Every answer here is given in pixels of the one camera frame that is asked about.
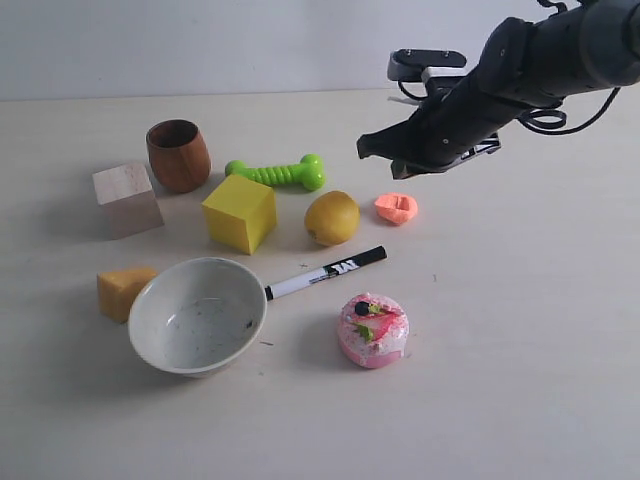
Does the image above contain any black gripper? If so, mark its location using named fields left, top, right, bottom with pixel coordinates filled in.
left=356, top=64, right=531, bottom=181

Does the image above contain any black white marker pen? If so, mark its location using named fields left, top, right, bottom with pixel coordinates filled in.
left=264, top=245, right=387, bottom=301

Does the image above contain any light wooden cube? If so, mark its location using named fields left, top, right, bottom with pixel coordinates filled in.
left=92, top=163, right=164, bottom=239

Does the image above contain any green toy dog bone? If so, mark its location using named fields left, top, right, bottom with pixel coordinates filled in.
left=225, top=154, right=326, bottom=191

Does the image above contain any brown wooden cup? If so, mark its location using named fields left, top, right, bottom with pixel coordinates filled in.
left=146, top=119, right=212, bottom=194

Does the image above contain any yellow cube block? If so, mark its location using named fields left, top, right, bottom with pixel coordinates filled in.
left=201, top=175, right=277, bottom=255

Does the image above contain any small orange pink object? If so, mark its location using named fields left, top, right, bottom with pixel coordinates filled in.
left=374, top=192, right=419, bottom=225

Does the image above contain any yellow lemon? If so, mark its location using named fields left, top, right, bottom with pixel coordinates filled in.
left=304, top=190, right=360, bottom=246

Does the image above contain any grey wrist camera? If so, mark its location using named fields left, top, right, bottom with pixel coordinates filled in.
left=386, top=49, right=468, bottom=103

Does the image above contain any pink toy cake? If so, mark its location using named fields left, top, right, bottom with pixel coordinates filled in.
left=336, top=292, right=410, bottom=369

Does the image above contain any white ceramic bowl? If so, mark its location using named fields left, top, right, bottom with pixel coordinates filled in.
left=128, top=257, right=267, bottom=378

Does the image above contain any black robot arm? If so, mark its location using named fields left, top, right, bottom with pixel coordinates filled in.
left=356, top=1, right=639, bottom=179

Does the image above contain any yellow cheese wedge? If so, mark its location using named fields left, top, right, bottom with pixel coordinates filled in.
left=96, top=267, right=158, bottom=324

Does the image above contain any black cable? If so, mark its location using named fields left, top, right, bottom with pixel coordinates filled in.
left=517, top=87, right=624, bottom=135

